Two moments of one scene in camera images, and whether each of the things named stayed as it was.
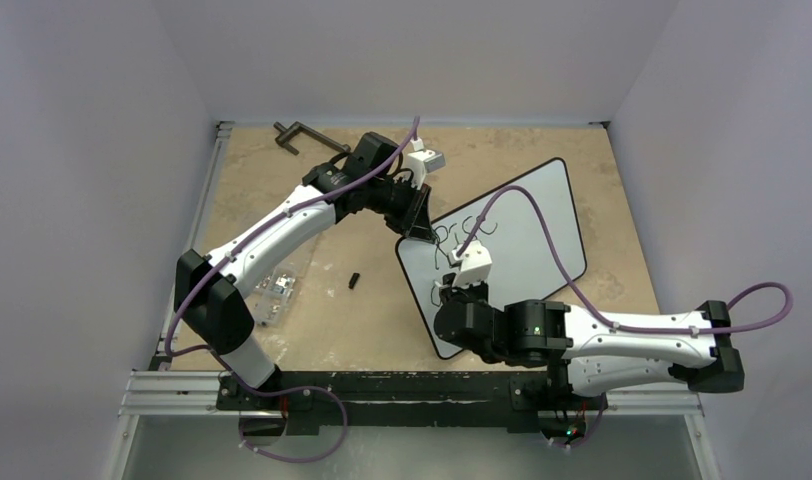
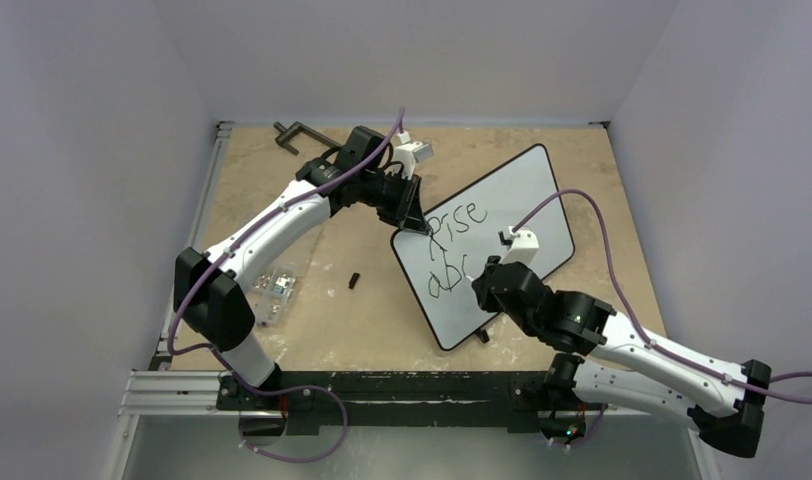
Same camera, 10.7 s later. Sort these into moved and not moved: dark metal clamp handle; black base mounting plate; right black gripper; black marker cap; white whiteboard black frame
Moved: white whiteboard black frame; right black gripper
Not moved: black marker cap; dark metal clamp handle; black base mounting plate
